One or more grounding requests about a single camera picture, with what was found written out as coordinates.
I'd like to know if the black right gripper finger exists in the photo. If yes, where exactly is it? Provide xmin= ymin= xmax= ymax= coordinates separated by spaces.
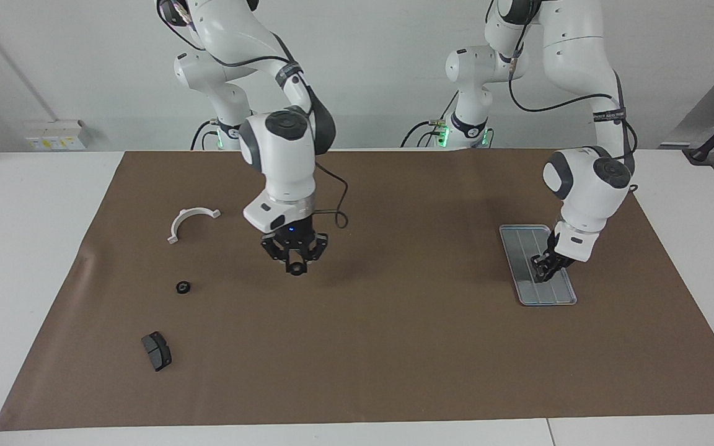
xmin=298 ymin=233 xmax=328 ymax=273
xmin=262 ymin=234 xmax=296 ymax=273

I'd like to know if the silver metal tray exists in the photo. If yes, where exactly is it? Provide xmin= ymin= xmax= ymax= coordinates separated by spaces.
xmin=498 ymin=224 xmax=578 ymax=307

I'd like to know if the brown paper table mat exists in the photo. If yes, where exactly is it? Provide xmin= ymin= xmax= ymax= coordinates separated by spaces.
xmin=0 ymin=149 xmax=714 ymax=431

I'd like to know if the dark grey brake pad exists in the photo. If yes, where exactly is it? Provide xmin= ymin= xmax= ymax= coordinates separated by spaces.
xmin=141 ymin=331 xmax=173 ymax=372

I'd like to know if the white box with yellow labels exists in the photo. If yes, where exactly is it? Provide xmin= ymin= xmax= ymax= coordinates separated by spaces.
xmin=25 ymin=121 xmax=89 ymax=151

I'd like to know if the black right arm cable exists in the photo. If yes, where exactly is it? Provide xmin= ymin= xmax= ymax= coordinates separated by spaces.
xmin=157 ymin=0 xmax=350 ymax=230

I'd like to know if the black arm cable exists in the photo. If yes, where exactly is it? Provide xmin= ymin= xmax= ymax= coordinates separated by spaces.
xmin=157 ymin=0 xmax=350 ymax=230
xmin=509 ymin=37 xmax=638 ymax=186

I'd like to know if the white curved plastic bracket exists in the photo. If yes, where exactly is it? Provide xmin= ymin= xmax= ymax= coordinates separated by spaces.
xmin=167 ymin=208 xmax=222 ymax=245

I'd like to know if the black base cable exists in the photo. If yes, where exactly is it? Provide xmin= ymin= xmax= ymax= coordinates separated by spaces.
xmin=191 ymin=120 xmax=221 ymax=151
xmin=400 ymin=93 xmax=457 ymax=148

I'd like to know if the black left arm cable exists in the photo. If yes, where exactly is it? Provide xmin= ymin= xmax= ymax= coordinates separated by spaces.
xmin=509 ymin=37 xmax=638 ymax=186

